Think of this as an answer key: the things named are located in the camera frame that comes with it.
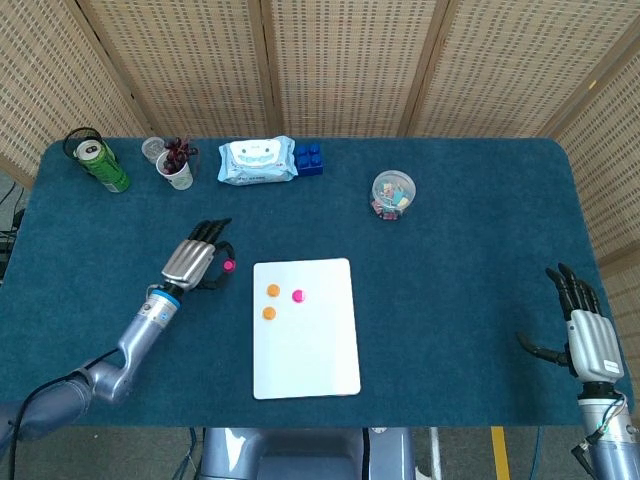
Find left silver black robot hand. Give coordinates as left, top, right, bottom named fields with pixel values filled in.
left=160, top=217, right=237, bottom=292

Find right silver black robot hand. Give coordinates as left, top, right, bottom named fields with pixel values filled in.
left=516, top=263, right=625, bottom=385

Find leaf print paper cup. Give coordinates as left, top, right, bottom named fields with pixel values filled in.
left=155, top=149, right=194, bottom=191

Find dark purple grape bunch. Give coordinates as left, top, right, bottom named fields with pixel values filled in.
left=162, top=135, right=201, bottom=175

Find small clear plastic cup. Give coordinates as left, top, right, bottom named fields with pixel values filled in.
left=141, top=136, right=166, bottom=165

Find light blue wet wipes pack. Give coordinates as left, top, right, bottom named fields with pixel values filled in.
left=216, top=135, right=300, bottom=186

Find green drink can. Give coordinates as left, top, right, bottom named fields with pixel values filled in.
left=73, top=138, right=132, bottom=194

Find blue felt table cover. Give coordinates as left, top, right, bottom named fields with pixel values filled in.
left=0, top=136, right=634, bottom=430

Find white magnetic whiteboard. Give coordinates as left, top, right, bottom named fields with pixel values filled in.
left=252, top=257, right=362, bottom=401

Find blue building block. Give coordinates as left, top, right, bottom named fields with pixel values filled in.
left=293, top=143, right=325, bottom=177

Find white table leg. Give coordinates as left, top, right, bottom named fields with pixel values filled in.
left=428, top=427, right=444, bottom=480

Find clear jar of binder clips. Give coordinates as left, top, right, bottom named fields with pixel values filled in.
left=369, top=169, right=419, bottom=221

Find grey blue robot torso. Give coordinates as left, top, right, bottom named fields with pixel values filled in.
left=199, top=427, right=416, bottom=480

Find woven wooden folding screen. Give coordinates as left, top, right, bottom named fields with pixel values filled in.
left=0, top=0, right=640, bottom=351

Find right wrist cable bundle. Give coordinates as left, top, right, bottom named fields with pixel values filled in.
left=571, top=392, right=630, bottom=469

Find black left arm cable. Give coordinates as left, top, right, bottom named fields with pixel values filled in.
left=7, top=347, right=124, bottom=480

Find black floor cables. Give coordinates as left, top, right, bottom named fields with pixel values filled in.
left=0, top=182, right=26, bottom=266

